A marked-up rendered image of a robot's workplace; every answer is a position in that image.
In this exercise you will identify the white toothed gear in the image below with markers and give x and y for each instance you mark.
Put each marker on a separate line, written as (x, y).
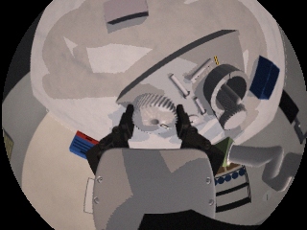
(154, 114)

